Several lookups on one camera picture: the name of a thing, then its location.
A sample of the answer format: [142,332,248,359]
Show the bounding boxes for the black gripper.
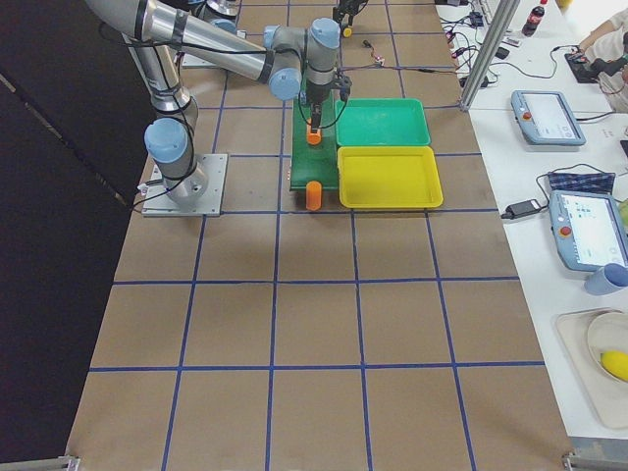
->
[333,0,368,20]
[305,80,330,133]

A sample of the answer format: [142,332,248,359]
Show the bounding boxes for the orange cylinder marked 4680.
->
[305,125,322,146]

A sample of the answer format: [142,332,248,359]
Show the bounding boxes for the plain orange cylinder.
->
[305,181,323,211]

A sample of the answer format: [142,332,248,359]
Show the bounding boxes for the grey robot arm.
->
[183,0,368,32]
[87,1,351,216]

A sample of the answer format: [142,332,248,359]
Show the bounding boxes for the green plastic tray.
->
[335,98,431,146]

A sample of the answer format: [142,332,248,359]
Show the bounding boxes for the green conveyor belt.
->
[289,84,339,191]

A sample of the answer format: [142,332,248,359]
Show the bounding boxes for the yellow plastic tray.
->
[338,146,444,209]

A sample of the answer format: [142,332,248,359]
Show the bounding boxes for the cola bottle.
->
[521,0,548,37]

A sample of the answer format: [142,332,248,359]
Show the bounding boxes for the black power adapter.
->
[500,199,543,220]

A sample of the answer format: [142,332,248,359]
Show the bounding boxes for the grey teach pendant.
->
[510,90,587,147]
[549,190,627,272]

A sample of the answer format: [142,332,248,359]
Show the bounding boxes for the blue plastic cup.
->
[584,263,627,295]

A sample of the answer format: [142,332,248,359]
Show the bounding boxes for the beige serving tray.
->
[555,308,627,431]

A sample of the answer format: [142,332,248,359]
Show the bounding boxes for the yellow lemon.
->
[601,350,628,381]

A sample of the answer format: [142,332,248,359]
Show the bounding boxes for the red black power cable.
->
[362,38,472,79]

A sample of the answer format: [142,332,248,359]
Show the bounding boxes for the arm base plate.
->
[140,153,229,217]

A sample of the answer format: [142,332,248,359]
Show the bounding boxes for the aluminium frame post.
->
[459,0,520,112]

